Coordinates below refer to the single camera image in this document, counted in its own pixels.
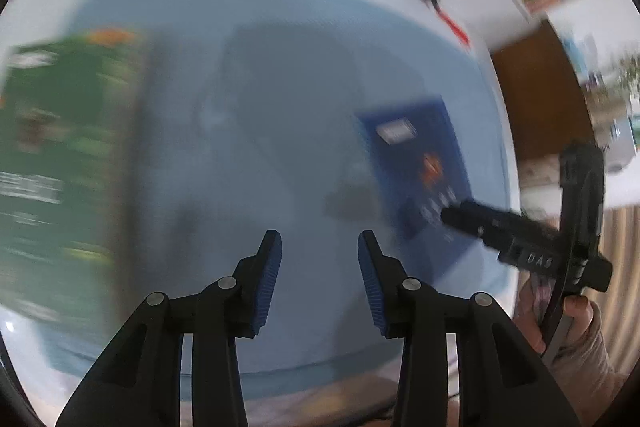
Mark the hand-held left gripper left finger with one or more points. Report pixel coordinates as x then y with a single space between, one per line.
265 287

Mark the striped brown curtain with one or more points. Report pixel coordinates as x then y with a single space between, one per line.
622 257

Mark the navy blue workbook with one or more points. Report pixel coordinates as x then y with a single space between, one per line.
410 177

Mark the bright green insect book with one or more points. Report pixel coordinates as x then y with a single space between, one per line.
60 132

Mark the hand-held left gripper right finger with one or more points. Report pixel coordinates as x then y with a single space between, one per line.
372 292

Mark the brown wooden cabinet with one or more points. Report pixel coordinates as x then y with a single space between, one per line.
540 97

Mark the person's right hand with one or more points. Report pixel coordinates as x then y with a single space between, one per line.
530 312

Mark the person's right forearm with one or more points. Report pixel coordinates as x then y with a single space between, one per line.
590 377

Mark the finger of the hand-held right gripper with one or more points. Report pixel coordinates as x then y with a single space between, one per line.
475 219

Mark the light blue desk mat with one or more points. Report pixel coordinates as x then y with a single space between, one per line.
250 132

